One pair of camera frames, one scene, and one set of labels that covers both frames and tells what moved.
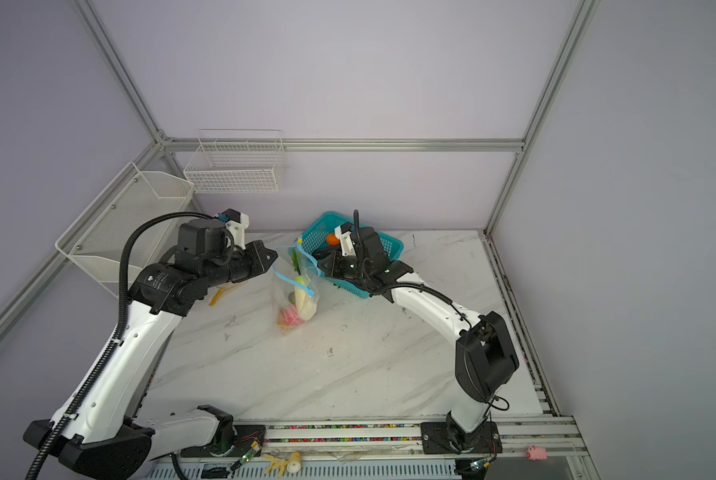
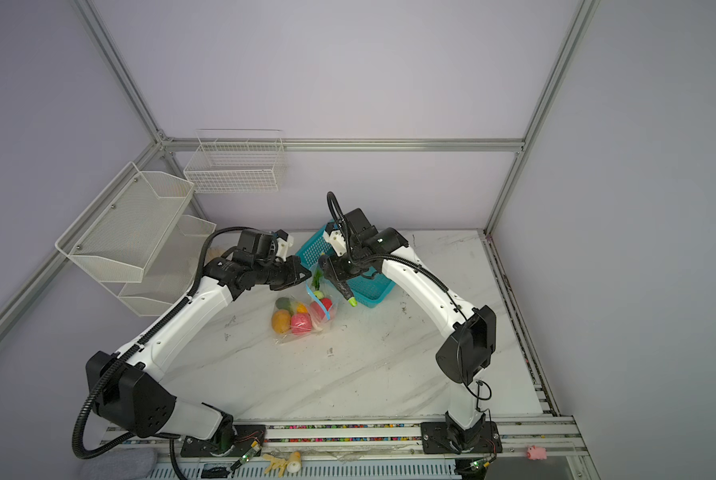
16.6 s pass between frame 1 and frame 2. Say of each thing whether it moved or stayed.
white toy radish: moved
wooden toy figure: stayed
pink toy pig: stayed
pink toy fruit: moved
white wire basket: stayed
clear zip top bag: moved
